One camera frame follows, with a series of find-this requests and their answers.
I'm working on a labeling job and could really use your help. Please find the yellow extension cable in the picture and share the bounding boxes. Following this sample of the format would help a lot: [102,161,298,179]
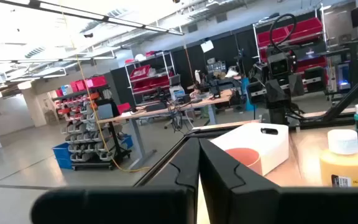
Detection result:
[59,0,151,173]

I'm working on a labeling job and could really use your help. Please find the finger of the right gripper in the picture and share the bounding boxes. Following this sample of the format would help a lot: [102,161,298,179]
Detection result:
[265,79,291,108]
[287,73,305,97]

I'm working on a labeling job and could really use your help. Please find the long ceiling light bar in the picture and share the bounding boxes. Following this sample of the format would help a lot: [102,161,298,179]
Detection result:
[0,0,185,37]
[0,55,117,65]

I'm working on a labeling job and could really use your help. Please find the terracotta orange cup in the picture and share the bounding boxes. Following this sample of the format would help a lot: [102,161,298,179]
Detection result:
[224,147,263,176]

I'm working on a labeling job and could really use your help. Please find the white paper sheet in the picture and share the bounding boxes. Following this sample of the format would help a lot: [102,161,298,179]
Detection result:
[200,39,214,54]

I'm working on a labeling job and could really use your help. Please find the wire shelf rack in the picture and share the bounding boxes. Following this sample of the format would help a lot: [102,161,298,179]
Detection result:
[124,51,177,106]
[252,2,329,94]

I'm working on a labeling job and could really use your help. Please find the large yellow paint bottle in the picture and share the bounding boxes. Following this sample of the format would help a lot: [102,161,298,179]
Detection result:
[319,129,358,188]

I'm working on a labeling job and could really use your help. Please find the rolling parts bin rack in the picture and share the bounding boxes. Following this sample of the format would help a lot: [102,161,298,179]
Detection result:
[52,76,133,171]

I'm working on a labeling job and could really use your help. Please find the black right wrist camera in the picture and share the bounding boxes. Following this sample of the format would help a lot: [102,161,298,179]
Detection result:
[266,52,293,77]

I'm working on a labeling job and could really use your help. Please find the wooden desk grey legs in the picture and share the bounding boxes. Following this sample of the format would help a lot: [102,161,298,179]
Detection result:
[96,89,234,171]

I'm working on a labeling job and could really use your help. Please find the black aluminium table frame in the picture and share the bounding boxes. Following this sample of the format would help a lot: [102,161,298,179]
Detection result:
[132,63,358,187]

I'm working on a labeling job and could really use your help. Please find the white plastic storage bin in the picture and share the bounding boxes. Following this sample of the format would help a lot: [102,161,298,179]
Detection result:
[209,123,290,177]

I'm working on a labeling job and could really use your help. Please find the blue floor bin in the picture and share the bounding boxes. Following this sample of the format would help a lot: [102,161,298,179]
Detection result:
[52,142,73,170]

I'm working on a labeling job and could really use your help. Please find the blue-lit machine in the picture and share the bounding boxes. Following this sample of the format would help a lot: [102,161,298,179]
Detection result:
[336,62,352,91]

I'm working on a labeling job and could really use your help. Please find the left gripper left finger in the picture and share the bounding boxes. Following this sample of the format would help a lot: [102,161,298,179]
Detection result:
[31,138,201,224]

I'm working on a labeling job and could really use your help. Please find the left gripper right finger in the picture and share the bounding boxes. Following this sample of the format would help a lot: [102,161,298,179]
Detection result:
[199,138,358,224]

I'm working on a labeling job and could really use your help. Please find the red storage bin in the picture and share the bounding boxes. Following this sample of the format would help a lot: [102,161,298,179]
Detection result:
[129,64,151,81]
[256,27,290,47]
[287,17,324,44]
[85,75,108,88]

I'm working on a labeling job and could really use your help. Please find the white desktop box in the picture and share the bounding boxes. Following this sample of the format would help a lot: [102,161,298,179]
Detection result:
[168,85,186,102]

